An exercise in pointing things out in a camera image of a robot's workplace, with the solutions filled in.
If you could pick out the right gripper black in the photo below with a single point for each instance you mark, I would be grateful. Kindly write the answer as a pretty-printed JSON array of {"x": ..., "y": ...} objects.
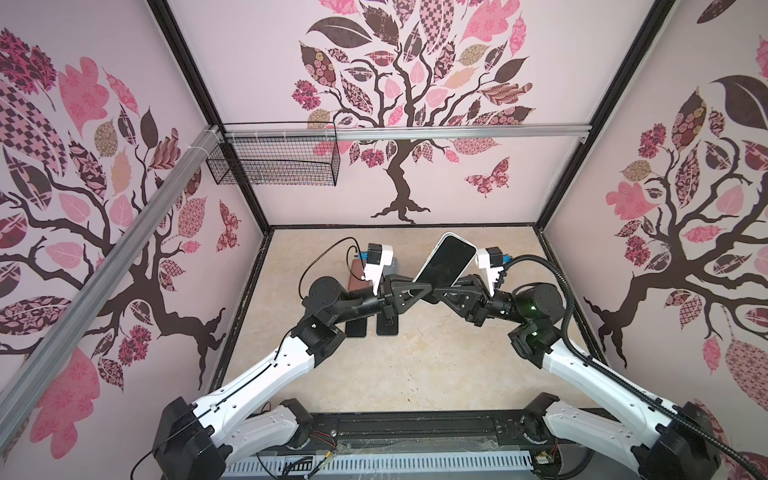
[{"x": 476, "y": 303}]

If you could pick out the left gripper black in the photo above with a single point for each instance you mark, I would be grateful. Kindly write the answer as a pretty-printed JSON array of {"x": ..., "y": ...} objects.
[{"x": 391, "y": 298}]

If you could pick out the pink silicone phone case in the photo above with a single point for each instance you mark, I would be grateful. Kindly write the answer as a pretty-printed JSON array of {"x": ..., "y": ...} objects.
[{"x": 356, "y": 280}]

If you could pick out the black smartphone from pink case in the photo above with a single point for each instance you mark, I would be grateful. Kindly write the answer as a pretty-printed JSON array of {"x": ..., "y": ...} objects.
[{"x": 356, "y": 328}]

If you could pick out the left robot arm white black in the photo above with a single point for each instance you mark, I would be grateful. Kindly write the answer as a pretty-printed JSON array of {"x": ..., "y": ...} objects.
[{"x": 264, "y": 378}]

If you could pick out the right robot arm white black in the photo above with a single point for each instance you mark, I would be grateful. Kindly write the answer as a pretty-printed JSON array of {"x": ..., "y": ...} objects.
[{"x": 645, "y": 433}]

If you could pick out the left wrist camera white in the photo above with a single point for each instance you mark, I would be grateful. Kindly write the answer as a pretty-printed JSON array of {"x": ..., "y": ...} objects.
[{"x": 377, "y": 257}]

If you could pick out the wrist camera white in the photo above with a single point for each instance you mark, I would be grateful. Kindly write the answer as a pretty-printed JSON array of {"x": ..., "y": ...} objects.
[
  {"x": 492, "y": 262},
  {"x": 377, "y": 257}
]

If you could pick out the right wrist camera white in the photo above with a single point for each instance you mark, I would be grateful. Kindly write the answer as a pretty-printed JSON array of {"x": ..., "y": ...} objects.
[{"x": 492, "y": 262}]

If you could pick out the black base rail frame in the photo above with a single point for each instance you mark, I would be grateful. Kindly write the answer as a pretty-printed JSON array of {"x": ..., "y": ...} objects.
[{"x": 513, "y": 427}]

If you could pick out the aluminium rail back wall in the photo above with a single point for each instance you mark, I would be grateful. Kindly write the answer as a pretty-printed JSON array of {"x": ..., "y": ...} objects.
[{"x": 417, "y": 133}]

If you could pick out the aluminium rail wall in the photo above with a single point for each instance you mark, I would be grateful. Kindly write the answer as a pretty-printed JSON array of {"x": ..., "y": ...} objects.
[
  {"x": 35, "y": 375},
  {"x": 417, "y": 133}
]

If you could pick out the black wire basket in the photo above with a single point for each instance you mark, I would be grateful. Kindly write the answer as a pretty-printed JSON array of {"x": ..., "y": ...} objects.
[{"x": 286, "y": 153}]

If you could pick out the white slotted cable duct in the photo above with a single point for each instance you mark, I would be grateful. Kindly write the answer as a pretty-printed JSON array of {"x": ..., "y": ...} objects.
[{"x": 358, "y": 465}]

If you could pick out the aluminium rail left wall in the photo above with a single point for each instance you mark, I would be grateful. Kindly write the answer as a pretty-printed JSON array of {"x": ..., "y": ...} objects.
[{"x": 35, "y": 375}]

